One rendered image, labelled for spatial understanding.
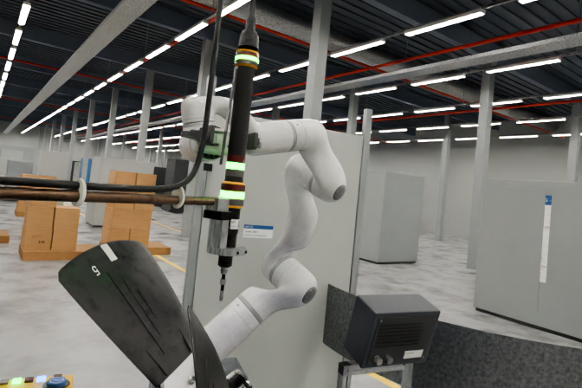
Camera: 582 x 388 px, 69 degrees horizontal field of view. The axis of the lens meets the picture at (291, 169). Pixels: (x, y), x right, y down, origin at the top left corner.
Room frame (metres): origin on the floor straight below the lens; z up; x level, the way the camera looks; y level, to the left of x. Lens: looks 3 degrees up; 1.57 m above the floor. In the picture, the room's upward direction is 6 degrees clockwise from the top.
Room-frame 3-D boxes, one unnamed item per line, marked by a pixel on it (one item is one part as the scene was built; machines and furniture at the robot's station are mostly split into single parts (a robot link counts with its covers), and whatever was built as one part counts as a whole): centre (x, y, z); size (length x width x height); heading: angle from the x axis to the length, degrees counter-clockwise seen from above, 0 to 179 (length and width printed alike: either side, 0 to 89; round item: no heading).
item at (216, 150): (0.89, 0.16, 1.65); 0.11 x 0.10 x 0.07; 25
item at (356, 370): (1.36, -0.32, 1.04); 0.24 x 0.03 x 0.03; 115
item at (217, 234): (0.76, 0.11, 1.49); 0.09 x 0.07 x 0.10; 150
